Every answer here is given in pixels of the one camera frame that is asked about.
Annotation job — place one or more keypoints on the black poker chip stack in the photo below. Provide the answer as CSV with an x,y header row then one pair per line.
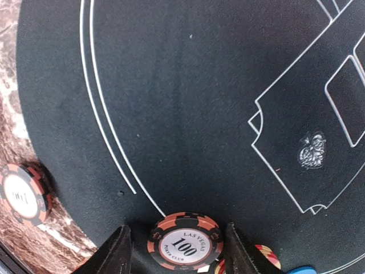
x,y
24,193

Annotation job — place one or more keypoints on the red poker chip stack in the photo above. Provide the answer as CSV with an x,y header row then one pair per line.
x,y
266,251

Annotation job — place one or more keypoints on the round black poker mat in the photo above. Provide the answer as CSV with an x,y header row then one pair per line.
x,y
249,112

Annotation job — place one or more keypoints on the black front rail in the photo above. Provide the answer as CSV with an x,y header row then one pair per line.
x,y
10,262

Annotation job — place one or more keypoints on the black 100 poker chip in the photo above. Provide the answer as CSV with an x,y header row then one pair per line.
x,y
185,241

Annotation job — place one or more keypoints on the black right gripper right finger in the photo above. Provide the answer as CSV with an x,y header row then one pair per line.
x,y
242,257

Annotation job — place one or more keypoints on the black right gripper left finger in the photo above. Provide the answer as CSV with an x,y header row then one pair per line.
x,y
114,256

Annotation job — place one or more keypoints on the blue round blind button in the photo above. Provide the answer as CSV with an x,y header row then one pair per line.
x,y
303,270

